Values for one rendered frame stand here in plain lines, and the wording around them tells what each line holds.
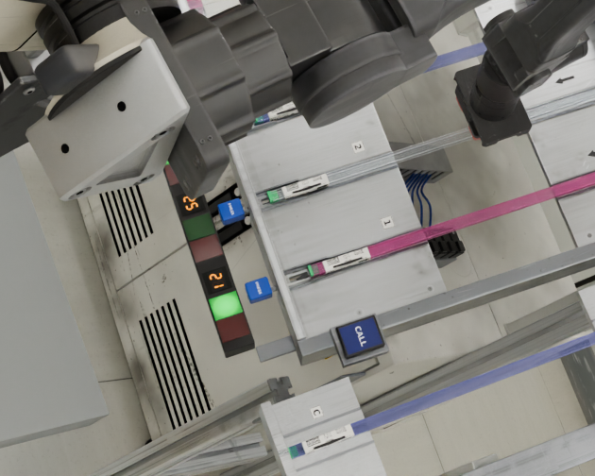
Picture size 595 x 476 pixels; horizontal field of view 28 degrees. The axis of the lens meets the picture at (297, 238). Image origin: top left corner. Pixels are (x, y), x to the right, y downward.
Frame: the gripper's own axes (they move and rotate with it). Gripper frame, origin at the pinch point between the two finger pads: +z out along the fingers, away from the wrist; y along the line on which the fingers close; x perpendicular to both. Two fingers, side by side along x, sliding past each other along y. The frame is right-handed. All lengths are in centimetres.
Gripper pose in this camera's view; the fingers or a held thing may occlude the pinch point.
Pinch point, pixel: (482, 127)
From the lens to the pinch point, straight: 157.5
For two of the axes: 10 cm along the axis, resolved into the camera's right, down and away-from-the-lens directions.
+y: -3.3, -9.0, 2.8
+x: -9.4, 3.2, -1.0
